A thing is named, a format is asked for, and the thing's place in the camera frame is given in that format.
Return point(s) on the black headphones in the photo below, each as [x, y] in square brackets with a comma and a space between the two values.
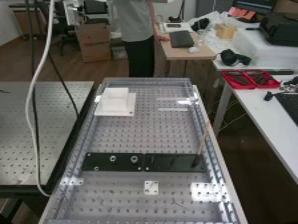
[233, 57]

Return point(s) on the small wooden box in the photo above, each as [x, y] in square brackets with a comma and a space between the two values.
[225, 31]

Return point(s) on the small white square block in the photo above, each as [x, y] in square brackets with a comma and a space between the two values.
[150, 187]

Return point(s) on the black plate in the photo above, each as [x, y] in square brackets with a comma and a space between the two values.
[173, 163]

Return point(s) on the black case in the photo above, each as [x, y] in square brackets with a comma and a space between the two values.
[279, 30]

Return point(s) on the metal nut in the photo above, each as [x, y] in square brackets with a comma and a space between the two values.
[113, 158]
[133, 159]

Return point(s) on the cardboard box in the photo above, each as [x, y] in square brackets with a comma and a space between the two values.
[93, 41]

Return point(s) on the white desk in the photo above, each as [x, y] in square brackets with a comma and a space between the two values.
[266, 113]
[266, 55]

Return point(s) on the wooden desk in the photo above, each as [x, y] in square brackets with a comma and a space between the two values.
[186, 55]

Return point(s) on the small white box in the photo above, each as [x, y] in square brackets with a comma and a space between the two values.
[116, 100]

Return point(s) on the white mouse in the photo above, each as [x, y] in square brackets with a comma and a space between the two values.
[193, 50]

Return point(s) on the red tray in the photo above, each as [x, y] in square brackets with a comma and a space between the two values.
[238, 80]
[262, 78]

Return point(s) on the person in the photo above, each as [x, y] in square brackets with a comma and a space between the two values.
[134, 26]

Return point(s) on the thin stick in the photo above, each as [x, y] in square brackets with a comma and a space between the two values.
[201, 143]

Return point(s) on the clear box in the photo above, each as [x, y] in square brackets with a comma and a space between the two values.
[177, 140]

